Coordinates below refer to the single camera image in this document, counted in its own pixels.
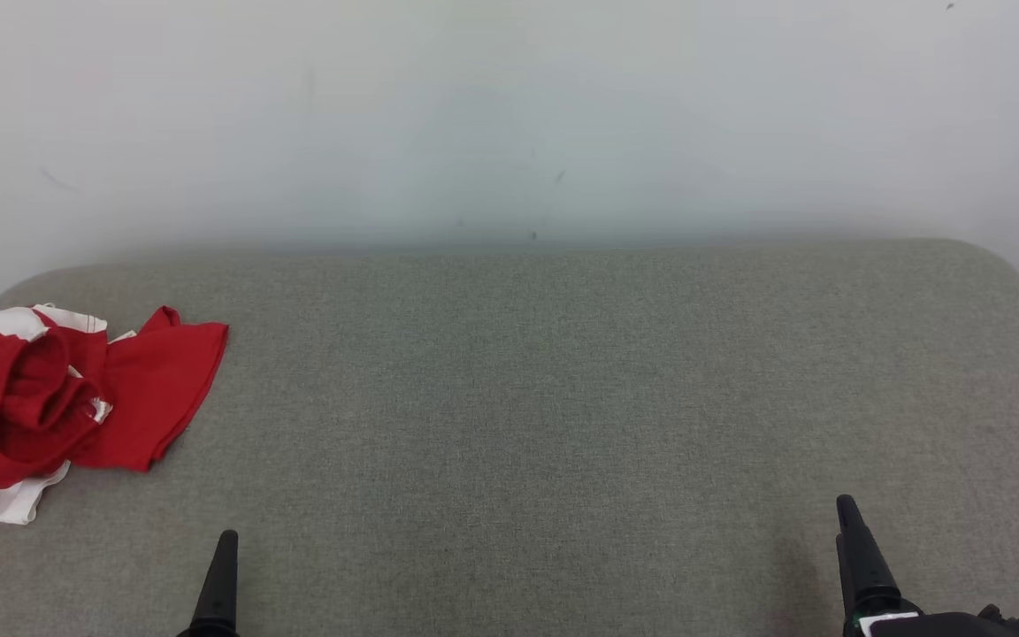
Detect grey fabric sofa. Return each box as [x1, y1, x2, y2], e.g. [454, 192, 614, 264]
[0, 237, 1019, 637]

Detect red and white jersey shirt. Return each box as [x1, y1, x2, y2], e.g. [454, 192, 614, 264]
[0, 303, 230, 526]

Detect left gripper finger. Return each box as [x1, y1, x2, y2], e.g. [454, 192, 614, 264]
[178, 529, 241, 637]

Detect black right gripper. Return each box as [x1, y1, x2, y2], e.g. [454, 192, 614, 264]
[835, 494, 979, 637]

